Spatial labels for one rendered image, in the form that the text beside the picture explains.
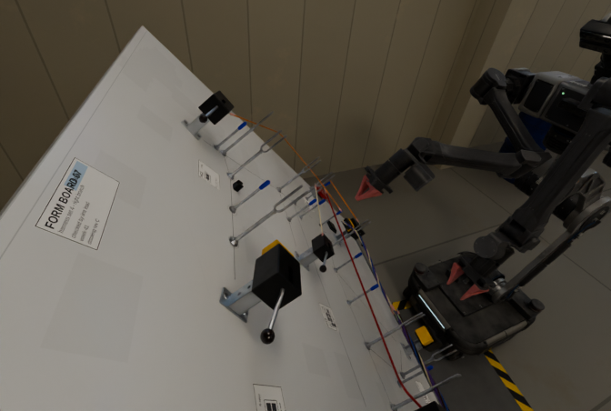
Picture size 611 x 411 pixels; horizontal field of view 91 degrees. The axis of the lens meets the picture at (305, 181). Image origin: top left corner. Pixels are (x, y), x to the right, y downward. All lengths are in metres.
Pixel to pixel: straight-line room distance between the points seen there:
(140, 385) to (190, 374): 0.05
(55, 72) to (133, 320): 2.15
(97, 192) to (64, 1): 1.95
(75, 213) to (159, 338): 0.14
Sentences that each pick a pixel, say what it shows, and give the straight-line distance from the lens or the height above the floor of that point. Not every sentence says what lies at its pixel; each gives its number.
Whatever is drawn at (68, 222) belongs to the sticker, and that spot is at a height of 1.62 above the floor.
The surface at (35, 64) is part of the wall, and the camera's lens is 2.40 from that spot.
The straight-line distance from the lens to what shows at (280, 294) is 0.34.
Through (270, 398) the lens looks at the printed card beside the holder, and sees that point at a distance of 0.40.
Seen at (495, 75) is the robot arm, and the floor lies 1.50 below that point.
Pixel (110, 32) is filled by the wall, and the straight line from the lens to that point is 2.27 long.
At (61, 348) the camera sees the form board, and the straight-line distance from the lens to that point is 0.28.
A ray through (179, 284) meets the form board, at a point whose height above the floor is 1.53.
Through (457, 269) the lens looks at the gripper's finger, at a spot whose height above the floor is 1.11.
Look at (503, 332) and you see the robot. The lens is 2.15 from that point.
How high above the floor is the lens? 1.82
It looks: 37 degrees down
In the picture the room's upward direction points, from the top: 5 degrees clockwise
